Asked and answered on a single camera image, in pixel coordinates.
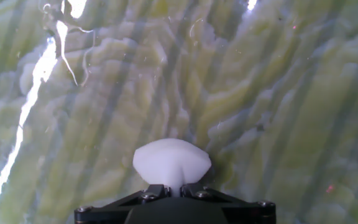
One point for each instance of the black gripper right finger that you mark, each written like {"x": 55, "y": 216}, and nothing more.
{"x": 196, "y": 189}

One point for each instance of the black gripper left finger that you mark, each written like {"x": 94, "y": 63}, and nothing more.
{"x": 157, "y": 190}

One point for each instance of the white sponge block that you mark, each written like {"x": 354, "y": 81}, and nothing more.
{"x": 171, "y": 161}

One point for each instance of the green marble pattern mat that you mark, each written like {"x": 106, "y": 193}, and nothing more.
{"x": 228, "y": 93}

